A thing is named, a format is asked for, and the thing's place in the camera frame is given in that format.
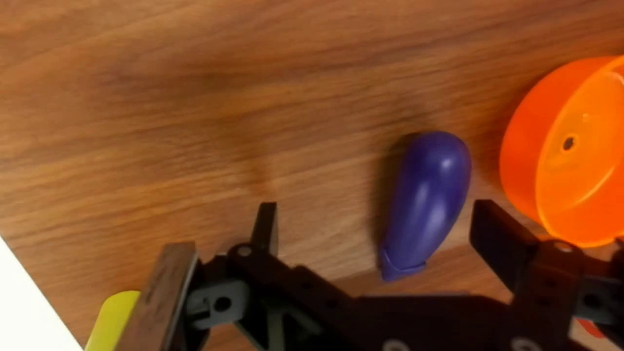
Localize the yellow green plastic object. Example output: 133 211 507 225
82 289 143 351

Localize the orange plastic bowl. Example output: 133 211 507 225
498 54 624 252

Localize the purple toy eggplant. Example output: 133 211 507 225
377 132 474 284

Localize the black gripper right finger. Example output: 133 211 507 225
470 198 624 351

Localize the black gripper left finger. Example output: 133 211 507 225
115 202 367 351

